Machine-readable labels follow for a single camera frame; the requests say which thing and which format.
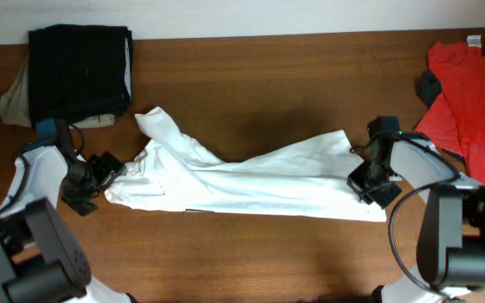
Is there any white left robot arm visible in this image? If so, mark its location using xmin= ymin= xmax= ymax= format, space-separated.
xmin=0 ymin=118 xmax=135 ymax=303

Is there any red t-shirt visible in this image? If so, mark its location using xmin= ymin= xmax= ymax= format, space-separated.
xmin=416 ymin=42 xmax=485 ymax=185

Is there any beige folded garment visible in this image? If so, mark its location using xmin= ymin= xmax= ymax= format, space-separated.
xmin=0 ymin=57 xmax=115 ymax=129

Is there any white t-shirt with robot print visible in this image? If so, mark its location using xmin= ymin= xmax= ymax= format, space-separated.
xmin=104 ymin=107 xmax=386 ymax=222

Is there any dark garment under red shirt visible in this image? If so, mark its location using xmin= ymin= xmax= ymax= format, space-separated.
xmin=415 ymin=70 xmax=442 ymax=108

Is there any black folded garment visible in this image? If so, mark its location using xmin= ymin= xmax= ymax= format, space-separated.
xmin=28 ymin=24 xmax=133 ymax=124

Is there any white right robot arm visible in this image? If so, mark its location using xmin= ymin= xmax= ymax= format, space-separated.
xmin=347 ymin=116 xmax=485 ymax=302

